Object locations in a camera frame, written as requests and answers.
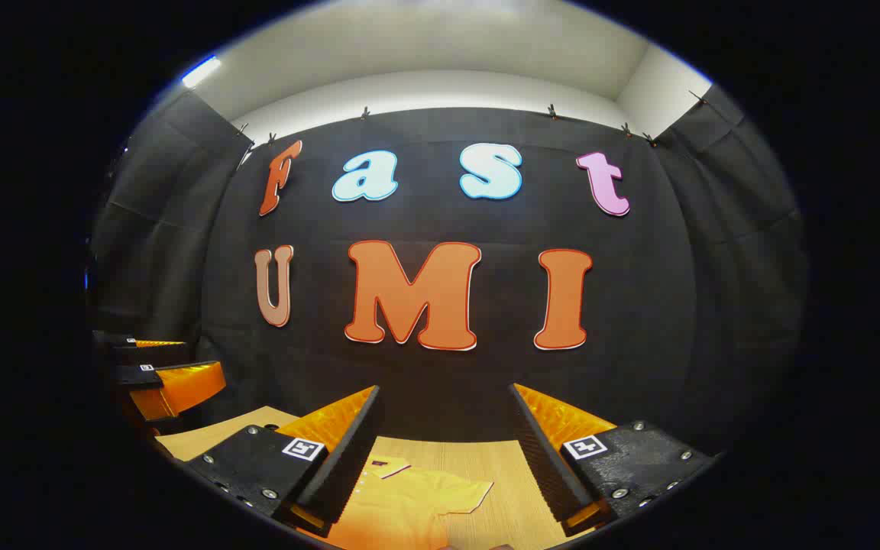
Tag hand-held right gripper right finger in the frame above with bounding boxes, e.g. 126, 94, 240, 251
509, 383, 720, 537

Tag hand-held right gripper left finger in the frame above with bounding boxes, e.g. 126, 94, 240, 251
184, 384, 381, 538

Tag orange T-shirt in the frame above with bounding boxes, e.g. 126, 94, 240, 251
299, 455, 517, 550

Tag ceiling light strip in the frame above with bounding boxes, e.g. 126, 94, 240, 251
180, 55, 223, 89

